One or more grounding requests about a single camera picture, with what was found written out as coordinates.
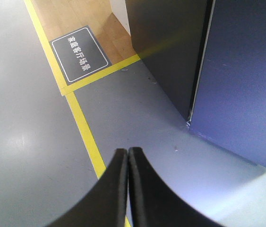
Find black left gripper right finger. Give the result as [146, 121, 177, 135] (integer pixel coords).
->
[129, 147, 221, 227]

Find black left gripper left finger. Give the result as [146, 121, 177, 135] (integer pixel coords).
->
[48, 148, 128, 227]

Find fridge door with shelves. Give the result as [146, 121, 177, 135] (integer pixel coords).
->
[190, 0, 266, 167]

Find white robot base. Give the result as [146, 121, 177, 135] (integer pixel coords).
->
[182, 162, 266, 227]

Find grey floor sign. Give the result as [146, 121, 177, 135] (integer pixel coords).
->
[50, 26, 112, 85]

